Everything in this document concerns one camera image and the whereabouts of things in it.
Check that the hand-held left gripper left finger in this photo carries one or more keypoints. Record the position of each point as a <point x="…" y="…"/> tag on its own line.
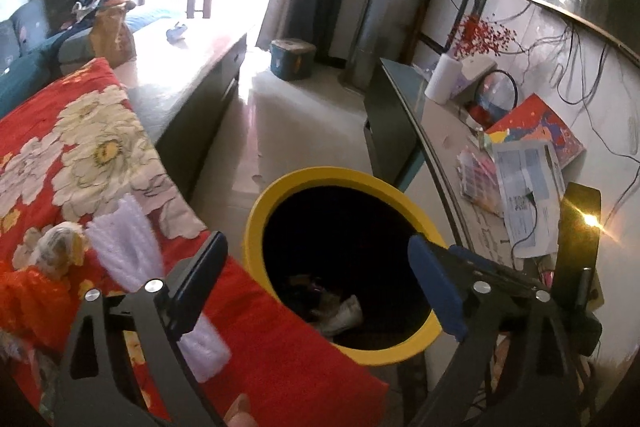
<point x="200" y="277"/>

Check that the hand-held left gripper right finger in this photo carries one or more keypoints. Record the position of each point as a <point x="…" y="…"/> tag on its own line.
<point x="435" y="287"/>

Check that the yellow trash bin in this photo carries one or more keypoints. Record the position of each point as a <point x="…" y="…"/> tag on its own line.
<point x="255" y="227"/>

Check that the red plastic bag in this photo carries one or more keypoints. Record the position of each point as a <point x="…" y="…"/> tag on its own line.
<point x="30" y="302"/>

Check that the person's left hand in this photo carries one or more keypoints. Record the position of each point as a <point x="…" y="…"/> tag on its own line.
<point x="241" y="413"/>

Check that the white printed paper sheets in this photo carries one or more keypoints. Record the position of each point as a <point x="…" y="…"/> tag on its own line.
<point x="525" y="177"/>

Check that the red floral blanket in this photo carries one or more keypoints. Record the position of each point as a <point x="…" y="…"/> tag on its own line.
<point x="280" y="357"/>

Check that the pastel coloured packet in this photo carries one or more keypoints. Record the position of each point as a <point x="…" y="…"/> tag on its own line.
<point x="477" y="177"/>

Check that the red book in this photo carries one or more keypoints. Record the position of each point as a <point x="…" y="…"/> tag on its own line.
<point x="542" y="127"/>

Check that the television cabinet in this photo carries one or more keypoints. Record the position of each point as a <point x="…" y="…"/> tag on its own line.
<point x="435" y="142"/>

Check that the grey table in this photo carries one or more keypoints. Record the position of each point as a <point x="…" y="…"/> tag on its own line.
<point x="175" y="77"/>

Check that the white box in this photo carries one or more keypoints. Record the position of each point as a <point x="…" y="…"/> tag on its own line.
<point x="475" y="69"/>

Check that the white paper roll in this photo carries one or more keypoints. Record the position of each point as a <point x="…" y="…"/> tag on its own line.
<point x="442" y="79"/>

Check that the red berry branches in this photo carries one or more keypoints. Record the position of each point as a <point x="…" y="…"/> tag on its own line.
<point x="480" y="34"/>

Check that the blue grey box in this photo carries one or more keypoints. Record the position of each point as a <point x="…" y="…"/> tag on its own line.
<point x="292" y="59"/>

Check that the small dark object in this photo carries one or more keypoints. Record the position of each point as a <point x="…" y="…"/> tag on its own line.
<point x="176" y="32"/>

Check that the brown paper bag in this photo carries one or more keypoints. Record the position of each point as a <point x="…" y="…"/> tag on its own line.
<point x="112" y="34"/>

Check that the blue sofa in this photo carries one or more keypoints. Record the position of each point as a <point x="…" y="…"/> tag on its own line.
<point x="20" y="72"/>

